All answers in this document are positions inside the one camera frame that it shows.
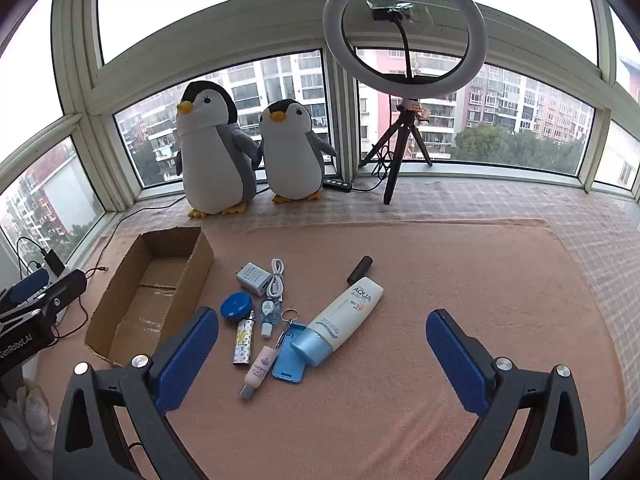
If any patterned lighter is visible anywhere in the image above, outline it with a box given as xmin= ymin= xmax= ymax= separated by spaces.
xmin=231 ymin=311 xmax=257 ymax=367

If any checked cloth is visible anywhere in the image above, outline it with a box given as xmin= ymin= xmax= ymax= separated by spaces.
xmin=107 ymin=175 xmax=640 ymax=411

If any white window frame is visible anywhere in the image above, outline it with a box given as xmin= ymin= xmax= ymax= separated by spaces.
xmin=0 ymin=0 xmax=640 ymax=211

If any white sunscreen tube blue cap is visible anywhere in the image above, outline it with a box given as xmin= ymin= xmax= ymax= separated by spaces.
xmin=290 ymin=276 xmax=385 ymax=367

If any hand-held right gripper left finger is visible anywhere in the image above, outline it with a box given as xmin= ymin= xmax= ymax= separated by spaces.
xmin=52 ymin=306 xmax=221 ymax=480

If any white fluffy cloth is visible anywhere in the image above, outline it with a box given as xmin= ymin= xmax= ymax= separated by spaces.
xmin=0 ymin=377 xmax=56 ymax=461

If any brown cardboard box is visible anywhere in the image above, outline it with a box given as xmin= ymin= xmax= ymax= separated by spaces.
xmin=84 ymin=226 xmax=215 ymax=368

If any blue round case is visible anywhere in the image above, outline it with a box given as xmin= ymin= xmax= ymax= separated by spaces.
xmin=220 ymin=293 xmax=256 ymax=321

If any small penguin plush toy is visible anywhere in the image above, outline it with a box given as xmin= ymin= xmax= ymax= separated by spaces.
xmin=257 ymin=99 xmax=337 ymax=204

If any white usb cable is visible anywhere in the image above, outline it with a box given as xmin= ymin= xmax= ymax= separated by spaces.
xmin=266 ymin=258 xmax=288 ymax=301

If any small pink tube grey cap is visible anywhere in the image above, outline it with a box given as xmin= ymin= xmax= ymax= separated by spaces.
xmin=238 ymin=345 xmax=277 ymax=401

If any black cylinder tube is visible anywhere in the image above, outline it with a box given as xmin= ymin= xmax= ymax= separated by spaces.
xmin=346 ymin=256 xmax=375 ymax=283

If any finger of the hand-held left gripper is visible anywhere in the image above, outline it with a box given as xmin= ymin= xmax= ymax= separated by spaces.
xmin=47 ymin=268 xmax=89 ymax=307
xmin=9 ymin=268 xmax=51 ymax=305

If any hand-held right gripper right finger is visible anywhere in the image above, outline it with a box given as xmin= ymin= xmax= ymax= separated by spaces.
xmin=426 ymin=309 xmax=591 ymax=480

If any black charging cable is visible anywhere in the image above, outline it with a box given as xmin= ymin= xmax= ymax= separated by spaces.
xmin=16 ymin=236 xmax=51 ymax=271

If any black power adapter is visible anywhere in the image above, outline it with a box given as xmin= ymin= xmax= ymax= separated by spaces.
xmin=42 ymin=249 xmax=66 ymax=277

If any black tripod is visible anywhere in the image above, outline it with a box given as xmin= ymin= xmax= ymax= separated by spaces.
xmin=359 ymin=97 xmax=433 ymax=206

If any white ring light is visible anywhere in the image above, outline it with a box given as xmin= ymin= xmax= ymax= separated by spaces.
xmin=322 ymin=0 xmax=487 ymax=96

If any large penguin plush toy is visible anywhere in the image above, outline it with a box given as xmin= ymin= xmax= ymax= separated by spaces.
xmin=175 ymin=80 xmax=261 ymax=218

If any metal key ring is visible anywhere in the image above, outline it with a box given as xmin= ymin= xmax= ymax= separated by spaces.
xmin=275 ymin=308 xmax=302 ymax=348

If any blue phone stand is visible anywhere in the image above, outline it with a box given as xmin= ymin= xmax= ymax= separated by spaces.
xmin=271 ymin=322 xmax=308 ymax=385

